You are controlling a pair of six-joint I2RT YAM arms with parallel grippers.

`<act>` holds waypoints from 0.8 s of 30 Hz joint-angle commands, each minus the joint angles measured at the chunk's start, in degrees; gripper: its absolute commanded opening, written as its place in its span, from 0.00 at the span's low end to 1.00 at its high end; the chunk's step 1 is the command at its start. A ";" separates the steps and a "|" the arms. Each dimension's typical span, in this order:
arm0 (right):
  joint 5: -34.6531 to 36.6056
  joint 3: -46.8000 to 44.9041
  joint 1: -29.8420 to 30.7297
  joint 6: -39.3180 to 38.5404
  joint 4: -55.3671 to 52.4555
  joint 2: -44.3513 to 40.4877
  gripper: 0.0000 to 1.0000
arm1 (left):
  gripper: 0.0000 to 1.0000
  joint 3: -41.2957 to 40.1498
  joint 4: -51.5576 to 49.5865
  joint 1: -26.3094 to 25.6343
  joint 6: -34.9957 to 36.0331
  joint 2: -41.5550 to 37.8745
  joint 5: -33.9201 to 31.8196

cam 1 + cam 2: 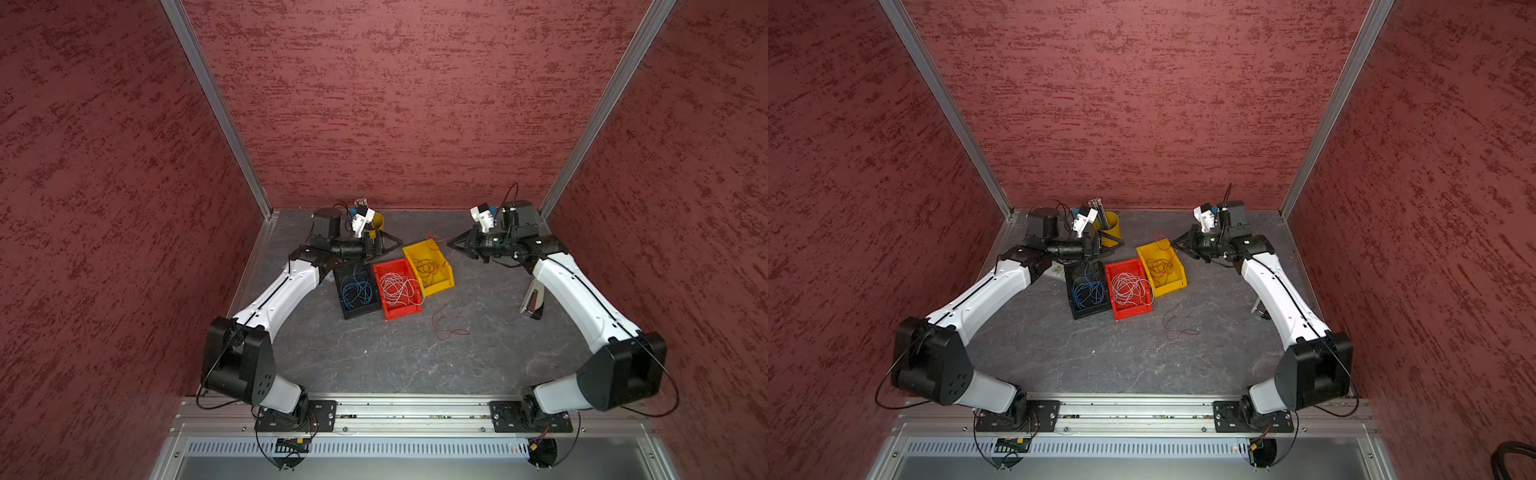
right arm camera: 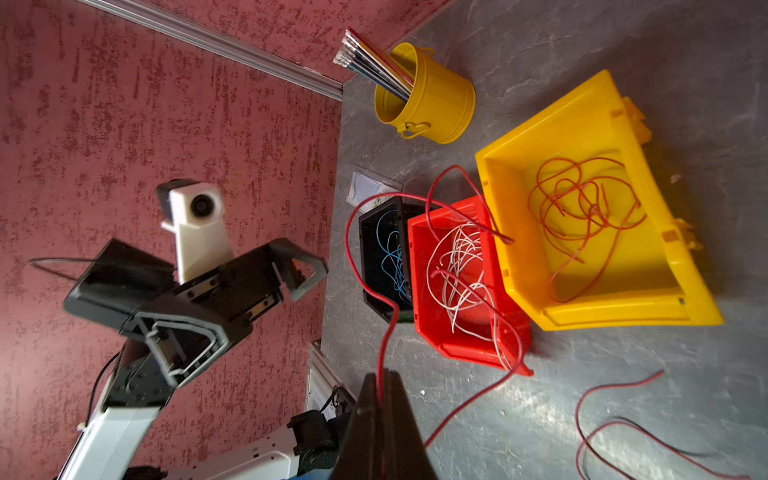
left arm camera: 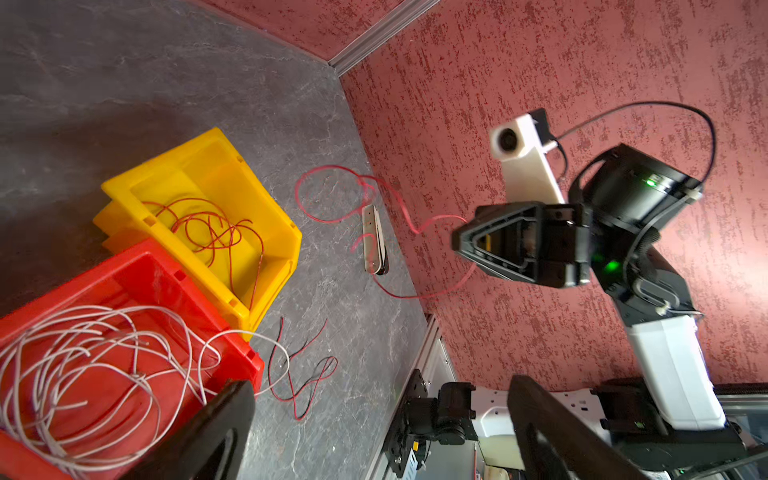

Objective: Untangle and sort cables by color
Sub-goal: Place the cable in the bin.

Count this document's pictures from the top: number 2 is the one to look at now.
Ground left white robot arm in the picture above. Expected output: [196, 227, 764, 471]
[58, 238, 328, 479]

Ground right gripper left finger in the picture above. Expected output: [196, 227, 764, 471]
[330, 373, 382, 480]

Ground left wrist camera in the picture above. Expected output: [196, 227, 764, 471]
[156, 179, 234, 284]

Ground white cable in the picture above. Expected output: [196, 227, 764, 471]
[425, 223, 511, 371]

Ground yellow plastic bin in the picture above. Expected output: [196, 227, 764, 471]
[476, 71, 724, 331]

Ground black plastic bin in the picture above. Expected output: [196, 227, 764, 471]
[359, 197, 424, 324]

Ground bundle of metal rods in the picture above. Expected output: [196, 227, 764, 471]
[333, 29, 415, 102]

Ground clear plastic bag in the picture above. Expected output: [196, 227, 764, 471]
[346, 165, 403, 207]

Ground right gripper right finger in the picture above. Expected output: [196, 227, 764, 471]
[381, 370, 437, 480]

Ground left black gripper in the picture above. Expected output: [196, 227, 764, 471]
[119, 238, 328, 389]

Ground red plastic bin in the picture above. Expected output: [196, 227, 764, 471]
[408, 196, 533, 377]

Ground blue cable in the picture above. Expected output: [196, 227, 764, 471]
[374, 208, 413, 304]

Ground left corner aluminium post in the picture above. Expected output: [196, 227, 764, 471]
[82, 0, 343, 102]

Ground yellow metal cup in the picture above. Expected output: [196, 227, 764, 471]
[374, 43, 476, 144]

